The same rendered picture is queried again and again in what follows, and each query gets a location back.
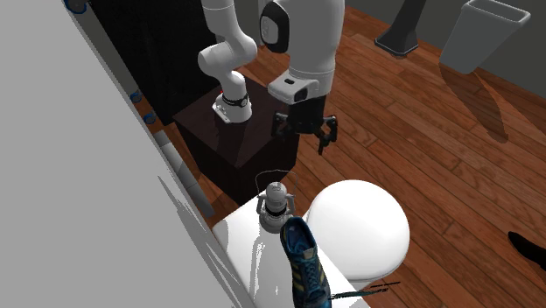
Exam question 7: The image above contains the dark robot stand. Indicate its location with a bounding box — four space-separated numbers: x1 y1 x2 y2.
171 78 300 207

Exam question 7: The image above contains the grey lantern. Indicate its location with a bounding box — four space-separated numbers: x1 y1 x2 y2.
254 169 299 235

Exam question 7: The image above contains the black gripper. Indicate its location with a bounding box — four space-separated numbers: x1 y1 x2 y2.
271 94 339 156

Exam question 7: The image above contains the blue sneaker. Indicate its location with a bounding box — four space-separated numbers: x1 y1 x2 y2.
279 215 401 308

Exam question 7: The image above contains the grey waste bin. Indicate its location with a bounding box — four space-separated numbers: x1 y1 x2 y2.
438 0 532 75

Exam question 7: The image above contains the black cabinet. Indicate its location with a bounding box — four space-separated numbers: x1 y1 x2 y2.
88 0 262 127

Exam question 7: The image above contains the black pedestal base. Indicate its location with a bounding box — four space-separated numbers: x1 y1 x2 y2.
374 0 422 58

